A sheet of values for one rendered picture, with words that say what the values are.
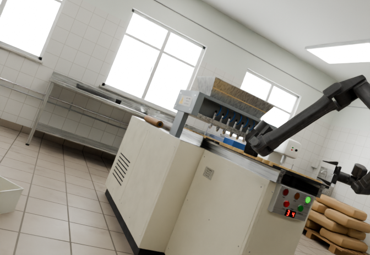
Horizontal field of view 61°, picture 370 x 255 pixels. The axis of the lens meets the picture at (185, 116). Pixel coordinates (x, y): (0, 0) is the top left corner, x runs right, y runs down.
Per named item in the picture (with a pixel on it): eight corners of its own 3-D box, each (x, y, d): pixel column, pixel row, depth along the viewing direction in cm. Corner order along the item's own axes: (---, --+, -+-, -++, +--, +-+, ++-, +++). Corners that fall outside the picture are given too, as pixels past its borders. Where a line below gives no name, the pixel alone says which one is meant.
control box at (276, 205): (266, 209, 153) (276, 182, 154) (300, 219, 163) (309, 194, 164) (271, 212, 150) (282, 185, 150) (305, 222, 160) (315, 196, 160)
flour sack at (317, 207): (316, 212, 512) (319, 203, 512) (298, 202, 550) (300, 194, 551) (344, 221, 540) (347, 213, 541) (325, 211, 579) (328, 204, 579)
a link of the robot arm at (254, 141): (254, 147, 132) (265, 156, 137) (273, 127, 131) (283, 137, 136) (240, 134, 143) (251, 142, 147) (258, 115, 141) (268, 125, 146)
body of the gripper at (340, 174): (336, 166, 178) (351, 171, 176) (330, 182, 178) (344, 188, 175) (338, 165, 172) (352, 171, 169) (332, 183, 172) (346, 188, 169)
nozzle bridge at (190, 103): (163, 130, 236) (180, 88, 237) (237, 158, 266) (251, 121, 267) (180, 139, 206) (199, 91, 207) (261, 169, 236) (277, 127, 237)
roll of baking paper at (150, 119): (142, 120, 297) (145, 114, 298) (148, 122, 300) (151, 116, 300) (155, 126, 261) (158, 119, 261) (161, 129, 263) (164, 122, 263)
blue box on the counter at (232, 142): (231, 147, 517) (234, 140, 518) (221, 144, 544) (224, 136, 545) (249, 155, 535) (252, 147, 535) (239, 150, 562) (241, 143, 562)
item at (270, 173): (149, 121, 330) (151, 115, 330) (151, 122, 331) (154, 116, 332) (276, 183, 148) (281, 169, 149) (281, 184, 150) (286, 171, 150)
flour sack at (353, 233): (313, 217, 552) (316, 210, 552) (329, 223, 569) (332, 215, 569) (348, 237, 486) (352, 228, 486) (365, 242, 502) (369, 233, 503)
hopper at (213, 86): (190, 93, 238) (196, 76, 239) (245, 118, 262) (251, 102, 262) (207, 95, 212) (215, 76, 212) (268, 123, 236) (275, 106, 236)
